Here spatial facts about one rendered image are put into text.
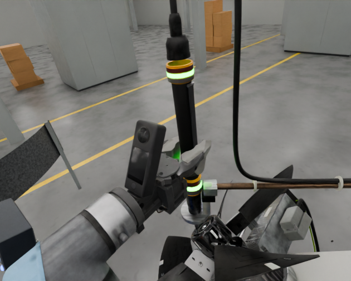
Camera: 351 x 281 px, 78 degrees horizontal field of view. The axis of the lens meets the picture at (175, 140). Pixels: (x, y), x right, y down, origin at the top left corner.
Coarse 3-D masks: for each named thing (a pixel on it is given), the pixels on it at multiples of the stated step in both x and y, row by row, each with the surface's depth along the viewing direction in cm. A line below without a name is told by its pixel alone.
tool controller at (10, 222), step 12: (0, 204) 93; (12, 204) 94; (0, 216) 87; (12, 216) 87; (24, 216) 88; (0, 228) 81; (12, 228) 82; (24, 228) 82; (0, 240) 76; (12, 240) 78; (24, 240) 82; (36, 240) 94; (0, 252) 76; (12, 252) 80; (24, 252) 83
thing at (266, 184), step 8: (216, 184) 48; (224, 184) 48; (232, 184) 48; (240, 184) 47; (248, 184) 47; (264, 184) 47; (272, 184) 46; (280, 184) 46; (288, 184) 46; (296, 184) 46; (304, 184) 45; (312, 184) 45; (320, 184) 45; (328, 184) 45; (336, 184) 44; (344, 184) 44
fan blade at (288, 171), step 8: (288, 168) 66; (280, 176) 69; (288, 176) 74; (256, 192) 69; (264, 192) 72; (272, 192) 75; (280, 192) 79; (248, 200) 70; (256, 200) 72; (264, 200) 75; (272, 200) 79; (240, 208) 71; (248, 208) 73; (256, 208) 75; (264, 208) 78; (248, 216) 75; (256, 216) 77
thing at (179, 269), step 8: (184, 264) 68; (168, 272) 68; (176, 272) 67; (184, 272) 66; (192, 272) 66; (160, 280) 66; (168, 280) 65; (176, 280) 65; (184, 280) 64; (192, 280) 64; (200, 280) 64
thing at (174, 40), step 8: (176, 16) 30; (176, 24) 31; (176, 32) 31; (168, 40) 32; (176, 40) 31; (184, 40) 31; (168, 48) 32; (176, 48) 31; (184, 48) 32; (168, 56) 33; (176, 56) 32; (184, 56) 32; (192, 200) 49; (200, 200) 51; (192, 208) 51; (200, 208) 52
